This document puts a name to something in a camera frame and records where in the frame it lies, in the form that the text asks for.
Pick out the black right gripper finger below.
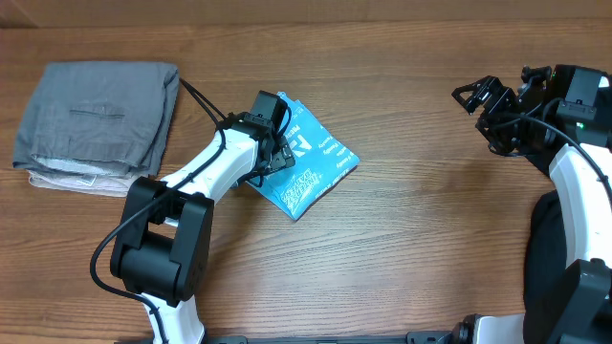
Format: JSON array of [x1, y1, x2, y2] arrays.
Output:
[[521, 66, 553, 85], [451, 75, 501, 115]]

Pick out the light blue printed t-shirt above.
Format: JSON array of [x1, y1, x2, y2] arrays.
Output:
[[248, 92, 360, 221]]

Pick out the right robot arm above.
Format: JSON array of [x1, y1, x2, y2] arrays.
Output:
[[443, 64, 611, 343]]

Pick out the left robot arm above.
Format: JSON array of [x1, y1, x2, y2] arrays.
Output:
[[110, 91, 295, 343]]

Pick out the black garment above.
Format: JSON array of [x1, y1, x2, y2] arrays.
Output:
[[523, 71, 612, 344]]

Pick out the folded grey trousers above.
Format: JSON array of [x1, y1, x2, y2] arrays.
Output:
[[12, 61, 179, 177]]

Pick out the folded beige garment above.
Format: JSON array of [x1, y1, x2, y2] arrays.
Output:
[[29, 170, 140, 198]]

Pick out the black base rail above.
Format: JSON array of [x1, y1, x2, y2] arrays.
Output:
[[114, 330, 460, 344]]

